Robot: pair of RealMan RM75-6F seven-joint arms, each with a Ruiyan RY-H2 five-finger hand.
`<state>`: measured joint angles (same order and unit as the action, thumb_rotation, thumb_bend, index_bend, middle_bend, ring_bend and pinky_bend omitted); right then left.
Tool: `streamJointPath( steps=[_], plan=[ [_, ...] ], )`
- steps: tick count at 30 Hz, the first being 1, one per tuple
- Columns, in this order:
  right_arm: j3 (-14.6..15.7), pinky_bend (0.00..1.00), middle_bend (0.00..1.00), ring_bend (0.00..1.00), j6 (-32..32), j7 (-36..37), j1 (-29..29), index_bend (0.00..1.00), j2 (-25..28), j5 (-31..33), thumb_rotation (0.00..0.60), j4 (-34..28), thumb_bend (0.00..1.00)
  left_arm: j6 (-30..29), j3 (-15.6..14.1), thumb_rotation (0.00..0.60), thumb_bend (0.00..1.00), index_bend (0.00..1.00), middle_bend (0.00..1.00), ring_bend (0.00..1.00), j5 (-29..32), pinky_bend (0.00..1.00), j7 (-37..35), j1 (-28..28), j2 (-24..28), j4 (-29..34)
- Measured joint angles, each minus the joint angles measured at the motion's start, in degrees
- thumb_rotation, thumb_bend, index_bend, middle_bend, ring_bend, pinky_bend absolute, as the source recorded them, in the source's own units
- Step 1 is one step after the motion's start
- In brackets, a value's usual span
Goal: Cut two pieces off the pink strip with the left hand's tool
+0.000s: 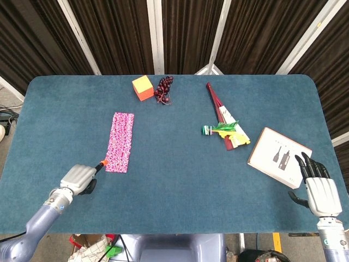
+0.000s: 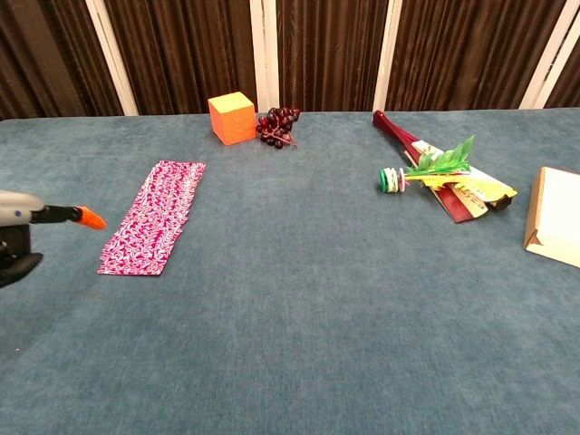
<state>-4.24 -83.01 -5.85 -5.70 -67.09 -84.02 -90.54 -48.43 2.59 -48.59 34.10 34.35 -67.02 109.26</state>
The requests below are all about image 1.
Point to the dark brown curtain panel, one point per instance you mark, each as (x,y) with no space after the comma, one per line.
(117,35)
(259,35)
(32,41)
(332,82)
(188,35)

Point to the white table leg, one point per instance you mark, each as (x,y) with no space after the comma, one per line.
(241,241)

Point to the blue felt table mat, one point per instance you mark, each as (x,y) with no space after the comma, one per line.
(174,177)

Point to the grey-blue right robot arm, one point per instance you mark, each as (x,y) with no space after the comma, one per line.
(334,243)

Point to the green plastic object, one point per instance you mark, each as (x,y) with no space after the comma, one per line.
(114,251)

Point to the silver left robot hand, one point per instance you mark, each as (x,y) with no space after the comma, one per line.
(77,177)

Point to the dark red grape bunch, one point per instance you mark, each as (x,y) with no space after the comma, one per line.
(162,87)

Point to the red cardboard box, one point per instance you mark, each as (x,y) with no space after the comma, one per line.
(73,240)

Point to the green yellow feather shuttlecock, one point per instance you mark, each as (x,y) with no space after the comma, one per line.
(206,130)

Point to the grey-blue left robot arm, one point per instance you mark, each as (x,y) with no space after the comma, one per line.
(35,223)

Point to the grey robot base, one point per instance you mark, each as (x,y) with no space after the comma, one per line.
(177,245)

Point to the white frame pole with foot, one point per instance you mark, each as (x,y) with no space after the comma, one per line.
(218,35)

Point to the white printed flat box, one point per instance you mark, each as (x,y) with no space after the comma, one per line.
(272,152)

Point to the checked white cloth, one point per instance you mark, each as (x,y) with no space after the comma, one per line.
(90,251)

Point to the orange yellow foam cube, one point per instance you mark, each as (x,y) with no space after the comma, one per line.
(142,87)

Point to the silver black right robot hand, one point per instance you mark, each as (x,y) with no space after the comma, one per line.
(323,196)

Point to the white round floor object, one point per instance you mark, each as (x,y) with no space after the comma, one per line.
(2,133)

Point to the pink patterned cloth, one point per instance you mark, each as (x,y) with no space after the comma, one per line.
(121,136)

